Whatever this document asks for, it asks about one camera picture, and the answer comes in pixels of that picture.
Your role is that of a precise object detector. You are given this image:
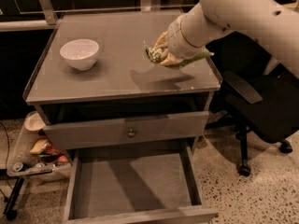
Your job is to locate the round metal drawer knob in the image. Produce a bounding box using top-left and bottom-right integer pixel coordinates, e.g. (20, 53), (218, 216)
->
(127, 129), (135, 138)

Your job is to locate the soda can in bin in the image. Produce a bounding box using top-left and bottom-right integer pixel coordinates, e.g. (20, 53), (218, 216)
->
(13, 161), (27, 173)

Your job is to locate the yellow snack bag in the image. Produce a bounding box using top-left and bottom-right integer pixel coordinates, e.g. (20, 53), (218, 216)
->
(30, 139), (49, 155)

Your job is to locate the metal rail frame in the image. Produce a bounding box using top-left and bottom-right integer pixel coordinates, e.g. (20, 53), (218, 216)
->
(0, 0), (206, 33)

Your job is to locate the green jalapeno chip bag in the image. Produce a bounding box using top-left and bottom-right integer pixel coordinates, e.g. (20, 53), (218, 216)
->
(145, 44), (214, 69)

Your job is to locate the white ceramic bowl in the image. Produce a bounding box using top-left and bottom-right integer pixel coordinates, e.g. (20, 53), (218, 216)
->
(60, 39), (99, 71)

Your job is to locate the black office chair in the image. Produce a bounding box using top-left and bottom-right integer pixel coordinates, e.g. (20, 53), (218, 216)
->
(206, 32), (299, 176)

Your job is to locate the black stand leg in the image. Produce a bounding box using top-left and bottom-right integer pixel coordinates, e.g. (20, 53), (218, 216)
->
(3, 177), (24, 221)

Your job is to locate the white bowl in bin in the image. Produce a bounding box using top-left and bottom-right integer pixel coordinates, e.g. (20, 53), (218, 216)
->
(24, 112), (46, 132)

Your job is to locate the red snack bag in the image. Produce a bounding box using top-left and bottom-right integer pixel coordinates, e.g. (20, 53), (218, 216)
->
(43, 144), (63, 157)

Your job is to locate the grey open middle drawer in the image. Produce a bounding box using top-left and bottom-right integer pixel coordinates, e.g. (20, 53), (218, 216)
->
(64, 143), (218, 224)

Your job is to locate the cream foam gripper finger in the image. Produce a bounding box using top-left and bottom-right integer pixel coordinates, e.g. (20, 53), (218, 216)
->
(155, 32), (167, 47)
(159, 53), (182, 66)

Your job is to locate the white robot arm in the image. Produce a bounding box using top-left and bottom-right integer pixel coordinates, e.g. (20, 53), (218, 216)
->
(158, 0), (299, 77)

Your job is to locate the grey top drawer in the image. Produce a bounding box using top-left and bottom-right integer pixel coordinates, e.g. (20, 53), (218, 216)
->
(44, 111), (209, 150)

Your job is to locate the grey drawer cabinet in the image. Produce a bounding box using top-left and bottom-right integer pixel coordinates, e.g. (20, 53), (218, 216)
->
(22, 8), (223, 161)

